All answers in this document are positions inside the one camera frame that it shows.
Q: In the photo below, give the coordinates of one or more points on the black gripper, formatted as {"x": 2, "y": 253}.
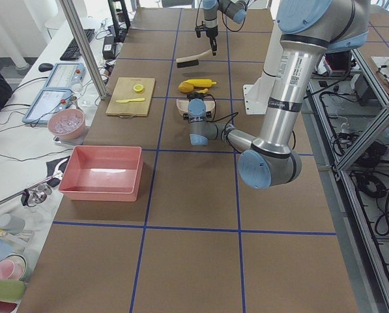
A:
{"x": 210, "y": 32}
{"x": 208, "y": 114}

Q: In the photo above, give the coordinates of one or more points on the yellow toy corn cob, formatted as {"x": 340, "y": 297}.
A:
{"x": 201, "y": 82}

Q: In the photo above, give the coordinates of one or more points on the orange toy potato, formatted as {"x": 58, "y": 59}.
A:
{"x": 186, "y": 87}

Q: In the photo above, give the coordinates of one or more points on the beige plastic dustpan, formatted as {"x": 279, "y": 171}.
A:
{"x": 182, "y": 106}

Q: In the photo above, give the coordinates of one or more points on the beige brush with black bristles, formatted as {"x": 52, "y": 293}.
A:
{"x": 192, "y": 60}

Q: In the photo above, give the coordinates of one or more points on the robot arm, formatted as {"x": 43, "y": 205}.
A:
{"x": 303, "y": 32}
{"x": 235, "y": 11}

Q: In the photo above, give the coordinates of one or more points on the pink plastic bin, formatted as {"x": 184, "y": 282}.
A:
{"x": 103, "y": 173}

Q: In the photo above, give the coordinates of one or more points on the yellow lemon slice toy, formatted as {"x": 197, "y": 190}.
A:
{"x": 138, "y": 88}

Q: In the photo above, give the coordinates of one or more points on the yellow toy knife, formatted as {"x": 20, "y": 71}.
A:
{"x": 128, "y": 100}

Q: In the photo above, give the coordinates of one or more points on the wooden cutting board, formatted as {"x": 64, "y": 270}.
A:
{"x": 123, "y": 90}

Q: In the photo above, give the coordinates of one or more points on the black power adapter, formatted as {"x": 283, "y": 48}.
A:
{"x": 109, "y": 48}

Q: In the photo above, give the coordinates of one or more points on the grey digital scale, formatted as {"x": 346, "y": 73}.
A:
{"x": 73, "y": 142}

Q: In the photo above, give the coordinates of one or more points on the pink bowl with ice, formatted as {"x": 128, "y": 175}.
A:
{"x": 67, "y": 124}

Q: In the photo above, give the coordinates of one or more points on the black computer keyboard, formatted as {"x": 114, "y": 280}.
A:
{"x": 72, "y": 51}

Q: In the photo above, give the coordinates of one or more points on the upper blue teach pendant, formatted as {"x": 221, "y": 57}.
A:
{"x": 65, "y": 75}

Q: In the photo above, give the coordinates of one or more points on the blue teach pendant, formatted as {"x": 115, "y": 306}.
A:
{"x": 65, "y": 75}
{"x": 47, "y": 103}

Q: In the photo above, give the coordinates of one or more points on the lower blue teach pendant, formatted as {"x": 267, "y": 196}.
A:
{"x": 47, "y": 103}

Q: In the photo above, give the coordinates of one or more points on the black computer mouse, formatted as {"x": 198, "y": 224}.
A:
{"x": 44, "y": 67}

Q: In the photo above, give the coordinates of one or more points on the grey plastic cup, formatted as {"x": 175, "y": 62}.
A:
{"x": 12, "y": 224}

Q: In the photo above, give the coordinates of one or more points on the pink plastic cup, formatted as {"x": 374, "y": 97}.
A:
{"x": 11, "y": 269}

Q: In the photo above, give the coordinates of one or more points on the green plastic cup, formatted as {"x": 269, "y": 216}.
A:
{"x": 11, "y": 291}

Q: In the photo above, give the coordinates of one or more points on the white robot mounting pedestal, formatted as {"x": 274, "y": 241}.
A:
{"x": 256, "y": 96}

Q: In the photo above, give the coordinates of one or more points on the aluminium frame post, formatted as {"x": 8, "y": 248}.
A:
{"x": 76, "y": 28}

